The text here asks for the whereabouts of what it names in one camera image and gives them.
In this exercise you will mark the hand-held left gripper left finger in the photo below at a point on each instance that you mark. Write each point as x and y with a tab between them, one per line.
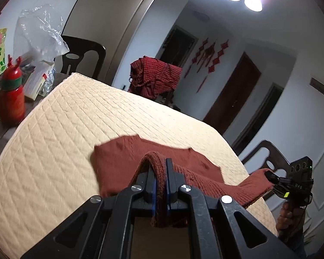
148	183

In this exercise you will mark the dark narrow door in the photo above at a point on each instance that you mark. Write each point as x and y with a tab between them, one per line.
259	116

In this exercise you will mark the beige quilted mat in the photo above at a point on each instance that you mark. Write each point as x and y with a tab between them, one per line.
56	140

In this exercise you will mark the white medicine box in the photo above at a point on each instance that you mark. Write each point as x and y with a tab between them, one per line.
37	83

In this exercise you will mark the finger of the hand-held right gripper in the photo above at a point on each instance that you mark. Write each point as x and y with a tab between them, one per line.
281	188
278	179

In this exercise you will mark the brown wooden door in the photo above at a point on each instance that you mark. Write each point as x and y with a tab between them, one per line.
232	94

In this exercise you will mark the rust red knit sweater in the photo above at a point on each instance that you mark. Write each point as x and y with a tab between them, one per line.
124	162

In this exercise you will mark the red reindeer bottle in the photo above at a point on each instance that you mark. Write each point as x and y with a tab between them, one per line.
12	105

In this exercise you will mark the wall plaque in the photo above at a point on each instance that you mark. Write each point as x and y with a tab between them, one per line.
321	87

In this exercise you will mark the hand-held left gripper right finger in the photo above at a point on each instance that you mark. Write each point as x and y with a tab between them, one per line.
170	183

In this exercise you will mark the person's right forearm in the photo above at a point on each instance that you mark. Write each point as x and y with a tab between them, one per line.
297	248

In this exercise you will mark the clear plastic bag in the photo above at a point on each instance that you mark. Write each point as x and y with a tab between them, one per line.
37	32

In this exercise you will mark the red plaid cloth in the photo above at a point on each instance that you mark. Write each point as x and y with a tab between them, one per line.
154	78

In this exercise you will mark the dark wooden chair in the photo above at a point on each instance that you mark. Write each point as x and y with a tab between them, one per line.
91	48
275	152

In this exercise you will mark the red knot wall decoration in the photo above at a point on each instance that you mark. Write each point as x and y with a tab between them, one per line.
218	56
197	56
210	56

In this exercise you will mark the person's right hand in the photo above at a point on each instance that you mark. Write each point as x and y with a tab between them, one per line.
286	215

